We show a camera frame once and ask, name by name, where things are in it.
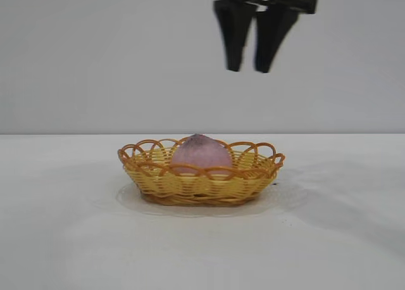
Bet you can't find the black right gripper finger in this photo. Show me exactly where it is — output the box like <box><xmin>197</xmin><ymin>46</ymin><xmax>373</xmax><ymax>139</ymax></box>
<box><xmin>254</xmin><ymin>5</ymin><xmax>300</xmax><ymax>74</ymax></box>
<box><xmin>212</xmin><ymin>0</ymin><xmax>256</xmax><ymax>72</ymax></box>

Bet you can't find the pink peach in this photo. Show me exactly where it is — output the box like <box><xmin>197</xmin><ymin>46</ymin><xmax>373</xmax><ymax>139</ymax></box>
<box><xmin>170</xmin><ymin>133</ymin><xmax>233</xmax><ymax>177</ymax></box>

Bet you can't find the yellow woven wicker basket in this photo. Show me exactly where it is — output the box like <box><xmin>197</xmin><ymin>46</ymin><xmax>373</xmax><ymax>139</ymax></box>
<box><xmin>117</xmin><ymin>137</ymin><xmax>286</xmax><ymax>207</ymax></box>

